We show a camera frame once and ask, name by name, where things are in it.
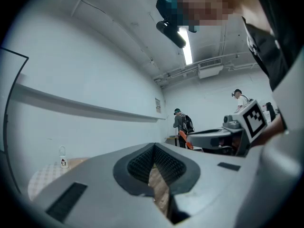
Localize person's right forearm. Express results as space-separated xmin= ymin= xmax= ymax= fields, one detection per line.
xmin=249 ymin=114 xmax=287 ymax=149

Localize checked table cloth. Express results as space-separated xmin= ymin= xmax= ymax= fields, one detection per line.
xmin=27 ymin=161 xmax=72 ymax=202

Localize wooden background table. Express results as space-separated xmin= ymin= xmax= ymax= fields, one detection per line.
xmin=164 ymin=135 xmax=179 ymax=147

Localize white bottle with penguin print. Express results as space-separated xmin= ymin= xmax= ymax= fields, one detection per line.
xmin=58 ymin=145 xmax=70 ymax=170

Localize white wall conduit pipes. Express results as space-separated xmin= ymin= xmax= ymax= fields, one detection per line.
xmin=153 ymin=52 xmax=260 ymax=86

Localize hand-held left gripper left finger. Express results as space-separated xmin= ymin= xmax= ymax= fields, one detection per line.
xmin=32 ymin=142 xmax=171 ymax=228

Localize person's head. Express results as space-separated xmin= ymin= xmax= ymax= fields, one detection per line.
xmin=175 ymin=0 xmax=271 ymax=33

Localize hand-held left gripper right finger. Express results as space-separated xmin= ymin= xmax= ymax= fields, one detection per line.
xmin=154 ymin=142 xmax=261 ymax=225

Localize white air conditioner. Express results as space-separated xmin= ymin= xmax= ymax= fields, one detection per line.
xmin=197 ymin=57 xmax=224 ymax=79

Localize black metal frame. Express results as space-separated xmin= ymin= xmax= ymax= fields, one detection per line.
xmin=0 ymin=47 xmax=29 ymax=195

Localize black head-mounted camera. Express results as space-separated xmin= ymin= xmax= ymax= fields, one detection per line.
xmin=155 ymin=0 xmax=187 ymax=49

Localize grey wall ledge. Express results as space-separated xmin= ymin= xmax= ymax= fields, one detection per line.
xmin=11 ymin=82 xmax=167 ymax=124

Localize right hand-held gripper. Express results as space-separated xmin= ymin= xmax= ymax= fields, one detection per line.
xmin=187 ymin=99 xmax=268 ymax=157

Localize black chair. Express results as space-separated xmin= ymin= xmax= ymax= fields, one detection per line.
xmin=265 ymin=102 xmax=276 ymax=123

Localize ceiling tube light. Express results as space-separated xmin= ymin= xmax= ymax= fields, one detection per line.
xmin=178 ymin=27 xmax=193 ymax=66

